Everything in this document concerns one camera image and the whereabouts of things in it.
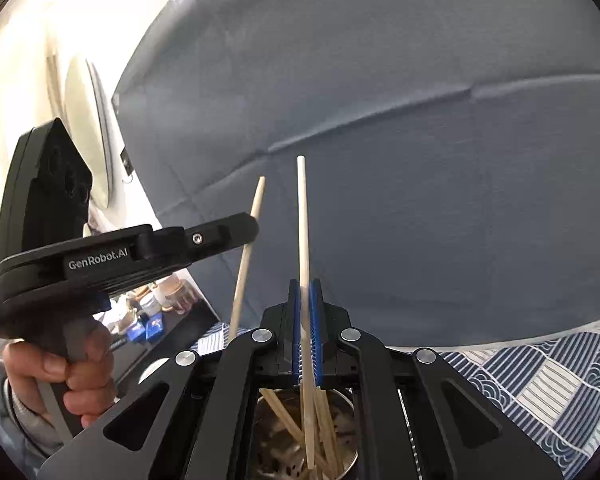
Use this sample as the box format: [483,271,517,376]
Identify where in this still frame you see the blue white patterned tablecloth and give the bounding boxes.
[197,312,600,461]

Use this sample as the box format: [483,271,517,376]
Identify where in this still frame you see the person's left forearm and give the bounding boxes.
[0,360,76,466]

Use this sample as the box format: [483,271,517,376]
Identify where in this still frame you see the blue box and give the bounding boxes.
[130,312,163,343]

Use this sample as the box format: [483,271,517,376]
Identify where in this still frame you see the black steel utensil holder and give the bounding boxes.
[252,387,361,480]

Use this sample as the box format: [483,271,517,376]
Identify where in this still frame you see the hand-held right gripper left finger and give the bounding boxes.
[37,280,302,480]

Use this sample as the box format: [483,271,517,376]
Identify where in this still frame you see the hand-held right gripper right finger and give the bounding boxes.
[310,279,563,480]

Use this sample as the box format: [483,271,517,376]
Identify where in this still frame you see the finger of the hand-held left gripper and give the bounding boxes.
[134,212,261,268]

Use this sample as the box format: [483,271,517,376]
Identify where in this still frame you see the pale wooden chopstick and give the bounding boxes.
[321,390,346,473]
[227,175,267,341]
[296,155,317,469]
[312,389,338,480]

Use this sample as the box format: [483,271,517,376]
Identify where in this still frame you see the stack of bowls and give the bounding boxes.
[156,277,201,313]

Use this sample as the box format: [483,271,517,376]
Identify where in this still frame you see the tan wooden chopstick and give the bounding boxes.
[259,388,306,456]

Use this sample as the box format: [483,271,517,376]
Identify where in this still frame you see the grey blue fabric backdrop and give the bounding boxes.
[111,0,600,348]

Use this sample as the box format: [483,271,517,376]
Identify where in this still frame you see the person's left hand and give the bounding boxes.
[2,322,118,428]

